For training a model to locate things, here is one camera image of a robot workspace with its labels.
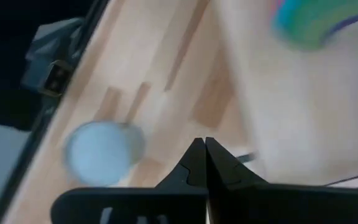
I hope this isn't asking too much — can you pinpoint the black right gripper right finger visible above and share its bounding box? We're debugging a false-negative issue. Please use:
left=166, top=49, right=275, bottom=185
left=205, top=136, right=358, bottom=224

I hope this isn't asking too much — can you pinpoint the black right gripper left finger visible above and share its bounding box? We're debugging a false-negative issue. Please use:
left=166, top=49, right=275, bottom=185
left=50, top=138, right=209, bottom=224

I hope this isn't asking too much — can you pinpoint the blue cherries can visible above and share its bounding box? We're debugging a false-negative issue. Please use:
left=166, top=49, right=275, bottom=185
left=270, top=0, right=358, bottom=52

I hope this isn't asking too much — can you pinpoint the grey round lid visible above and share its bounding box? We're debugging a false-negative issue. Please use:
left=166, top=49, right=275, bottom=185
left=62, top=120, right=147, bottom=187

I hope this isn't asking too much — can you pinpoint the black table edge rail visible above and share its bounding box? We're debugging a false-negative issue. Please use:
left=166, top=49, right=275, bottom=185
left=0, top=0, right=111, bottom=224

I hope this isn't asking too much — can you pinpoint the grey table clamp bracket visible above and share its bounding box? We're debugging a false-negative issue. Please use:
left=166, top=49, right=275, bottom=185
left=20, top=17, right=85, bottom=98

